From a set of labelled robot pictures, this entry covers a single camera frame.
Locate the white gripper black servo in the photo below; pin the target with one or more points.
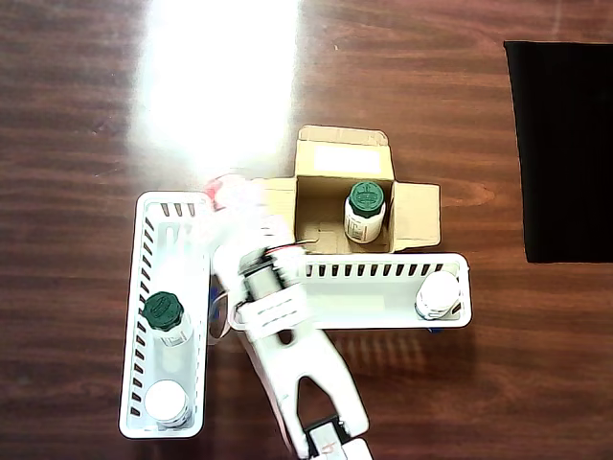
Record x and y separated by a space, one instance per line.
230 205

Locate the black mat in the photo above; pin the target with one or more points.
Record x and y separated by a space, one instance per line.
565 144

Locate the green-capped bottle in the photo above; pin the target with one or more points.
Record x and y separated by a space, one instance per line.
163 310
366 199

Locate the white-capped bottle basket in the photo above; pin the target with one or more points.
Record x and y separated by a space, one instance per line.
165 400
438 290

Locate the white basket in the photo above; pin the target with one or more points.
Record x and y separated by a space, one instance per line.
167 364
373 306

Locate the cardboard box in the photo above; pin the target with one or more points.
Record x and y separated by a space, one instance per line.
345 160

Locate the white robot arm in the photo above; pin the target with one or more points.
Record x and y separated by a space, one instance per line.
297 345

